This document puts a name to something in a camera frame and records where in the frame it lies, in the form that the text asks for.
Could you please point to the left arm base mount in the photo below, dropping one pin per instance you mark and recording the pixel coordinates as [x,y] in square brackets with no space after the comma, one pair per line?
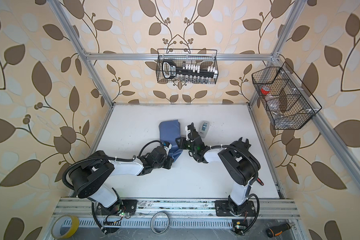
[126,206]

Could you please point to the yellow tape roll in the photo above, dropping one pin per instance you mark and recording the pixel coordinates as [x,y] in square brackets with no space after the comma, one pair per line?
[65,227]

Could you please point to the black socket set holder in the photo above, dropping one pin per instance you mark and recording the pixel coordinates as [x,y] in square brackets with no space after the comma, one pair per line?
[171,70]

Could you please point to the wire basket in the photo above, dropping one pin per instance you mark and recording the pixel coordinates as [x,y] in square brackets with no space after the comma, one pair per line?
[291,102]
[204,57]

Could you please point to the back wire basket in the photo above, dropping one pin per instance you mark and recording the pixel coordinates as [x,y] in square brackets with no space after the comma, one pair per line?
[204,57]

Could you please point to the blue wrapping paper sheet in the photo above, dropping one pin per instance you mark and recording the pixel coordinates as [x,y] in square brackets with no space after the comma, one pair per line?
[169,132]

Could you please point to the black adjustable wrench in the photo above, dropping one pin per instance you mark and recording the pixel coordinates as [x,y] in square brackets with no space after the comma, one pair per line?
[244,144]

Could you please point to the orange handled screwdriver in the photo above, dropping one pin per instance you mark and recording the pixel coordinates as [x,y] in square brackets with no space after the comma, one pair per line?
[278,230]

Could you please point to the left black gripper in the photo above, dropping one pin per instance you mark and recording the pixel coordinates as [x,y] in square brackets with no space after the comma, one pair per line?
[170,163]

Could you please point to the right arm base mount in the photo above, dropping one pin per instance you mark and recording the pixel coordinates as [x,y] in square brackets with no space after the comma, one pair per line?
[227,208]

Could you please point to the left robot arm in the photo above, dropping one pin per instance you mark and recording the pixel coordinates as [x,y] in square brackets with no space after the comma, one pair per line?
[87,178]

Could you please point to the right wire basket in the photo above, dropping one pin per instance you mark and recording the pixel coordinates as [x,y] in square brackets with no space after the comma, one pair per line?
[291,102]

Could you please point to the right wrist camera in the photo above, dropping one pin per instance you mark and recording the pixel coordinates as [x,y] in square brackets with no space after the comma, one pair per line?
[189,130]

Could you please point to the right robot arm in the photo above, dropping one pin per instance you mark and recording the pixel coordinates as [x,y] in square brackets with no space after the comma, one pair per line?
[241,165]

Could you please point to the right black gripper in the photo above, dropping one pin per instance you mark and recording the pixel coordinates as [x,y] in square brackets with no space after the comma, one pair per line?
[181,144]

